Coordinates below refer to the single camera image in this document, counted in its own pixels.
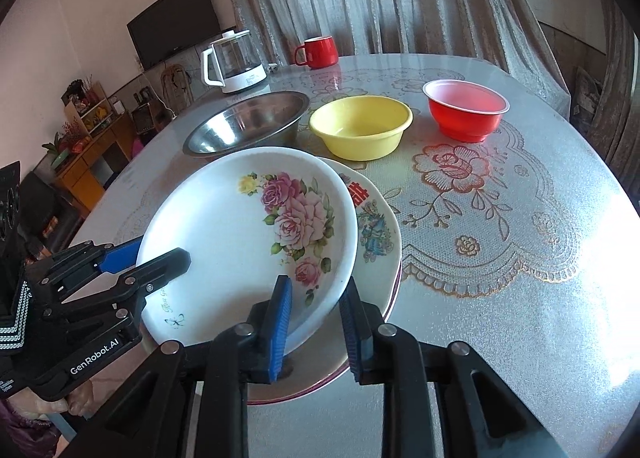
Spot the yellow plastic bowl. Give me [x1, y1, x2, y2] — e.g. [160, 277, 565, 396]
[308, 95, 414, 162]

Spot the red plastic bowl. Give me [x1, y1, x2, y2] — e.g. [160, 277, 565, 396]
[422, 79, 510, 143]

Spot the wooden cabinet with clutter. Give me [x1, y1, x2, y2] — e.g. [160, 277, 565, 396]
[52, 110, 136, 211]

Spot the stainless steel bowl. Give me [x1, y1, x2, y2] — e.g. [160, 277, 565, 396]
[182, 91, 311, 157]

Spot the black flat television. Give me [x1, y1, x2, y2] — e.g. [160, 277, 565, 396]
[126, 0, 222, 71]

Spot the person's left hand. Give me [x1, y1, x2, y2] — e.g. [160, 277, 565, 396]
[14, 380, 96, 419]

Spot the black armchair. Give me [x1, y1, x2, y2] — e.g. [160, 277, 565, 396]
[15, 170, 76, 254]

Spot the white plate with red characters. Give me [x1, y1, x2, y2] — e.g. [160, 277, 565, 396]
[287, 156, 402, 369]

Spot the small old television set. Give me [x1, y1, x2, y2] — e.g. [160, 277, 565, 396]
[131, 103, 157, 134]

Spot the green potted plant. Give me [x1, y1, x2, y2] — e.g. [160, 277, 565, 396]
[42, 133, 72, 171]

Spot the patterned cushion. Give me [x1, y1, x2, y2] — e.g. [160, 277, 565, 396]
[575, 67, 607, 125]

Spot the red mug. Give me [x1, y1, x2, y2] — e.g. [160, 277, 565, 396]
[293, 36, 337, 70]

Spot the white rose print plate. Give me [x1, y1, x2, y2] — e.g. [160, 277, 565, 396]
[136, 146, 359, 346]

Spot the grey side curtain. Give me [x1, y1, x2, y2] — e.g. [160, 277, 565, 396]
[595, 0, 640, 189]

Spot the wooden chair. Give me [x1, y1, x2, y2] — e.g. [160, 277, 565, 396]
[160, 63, 195, 114]

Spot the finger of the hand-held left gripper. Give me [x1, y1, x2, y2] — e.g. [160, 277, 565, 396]
[25, 236, 144, 285]
[57, 247, 192, 312]

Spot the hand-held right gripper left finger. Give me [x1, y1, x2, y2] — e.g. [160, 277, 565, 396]
[75, 275, 294, 458]

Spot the small wooden shelf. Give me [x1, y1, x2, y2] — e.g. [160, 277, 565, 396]
[62, 82, 113, 134]

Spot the white glass electric kettle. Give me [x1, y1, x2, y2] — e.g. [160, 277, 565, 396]
[201, 29, 268, 94]

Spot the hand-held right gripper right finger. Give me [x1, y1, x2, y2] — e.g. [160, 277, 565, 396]
[339, 278, 556, 458]

